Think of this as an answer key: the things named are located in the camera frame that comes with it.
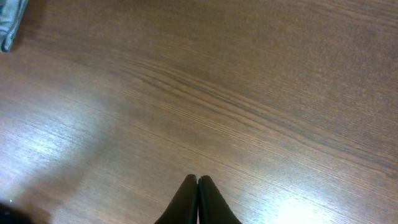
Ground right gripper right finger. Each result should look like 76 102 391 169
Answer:
198 175 241 224

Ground grey shorts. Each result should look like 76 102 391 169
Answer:
1 0 29 53

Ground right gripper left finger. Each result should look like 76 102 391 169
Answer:
155 174 198 224

